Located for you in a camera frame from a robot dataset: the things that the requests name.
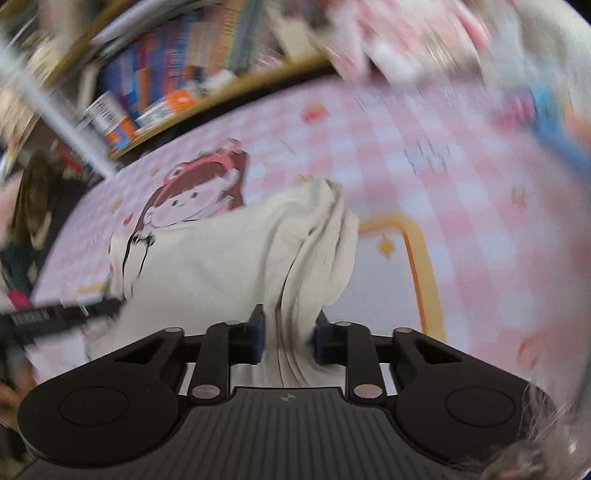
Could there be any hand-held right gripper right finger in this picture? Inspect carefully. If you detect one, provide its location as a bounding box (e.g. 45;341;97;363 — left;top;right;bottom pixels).
314;313;465;401

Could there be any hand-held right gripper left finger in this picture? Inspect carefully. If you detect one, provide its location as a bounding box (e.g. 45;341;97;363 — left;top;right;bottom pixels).
111;305;267;401

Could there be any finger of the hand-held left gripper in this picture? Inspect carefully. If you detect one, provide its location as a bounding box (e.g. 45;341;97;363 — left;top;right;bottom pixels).
62;298;123;319

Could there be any cream t-shirt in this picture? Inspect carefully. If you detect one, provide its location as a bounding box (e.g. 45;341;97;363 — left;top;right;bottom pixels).
85;178;361;388

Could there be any olive green bag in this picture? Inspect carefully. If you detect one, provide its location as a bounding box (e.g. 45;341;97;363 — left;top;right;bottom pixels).
11;154;63;250

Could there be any tall white orange box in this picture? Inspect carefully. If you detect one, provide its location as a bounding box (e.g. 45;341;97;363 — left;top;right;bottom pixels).
76;90;139;151

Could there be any pink plaid desk mat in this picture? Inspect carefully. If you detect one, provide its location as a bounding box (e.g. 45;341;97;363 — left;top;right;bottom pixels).
28;78;591;393

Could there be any flat white orange box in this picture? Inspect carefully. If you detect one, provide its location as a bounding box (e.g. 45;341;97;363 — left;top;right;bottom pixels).
136;88;204;130

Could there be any person's fluffy sleeve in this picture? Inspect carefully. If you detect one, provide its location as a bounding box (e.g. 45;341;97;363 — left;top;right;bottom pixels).
480;383;583;480

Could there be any wooden bookshelf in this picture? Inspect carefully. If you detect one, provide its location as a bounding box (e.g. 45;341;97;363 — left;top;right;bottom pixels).
0;0;333;162

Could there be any row of colourful books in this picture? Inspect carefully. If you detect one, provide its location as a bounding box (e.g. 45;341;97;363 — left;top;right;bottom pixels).
92;0;287;112

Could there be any pink white plush bunny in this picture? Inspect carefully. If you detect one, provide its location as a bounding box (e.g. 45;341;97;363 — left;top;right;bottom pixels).
323;0;490;84

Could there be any blue pencil case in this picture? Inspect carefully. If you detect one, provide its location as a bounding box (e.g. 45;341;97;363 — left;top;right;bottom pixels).
531;88;591;162

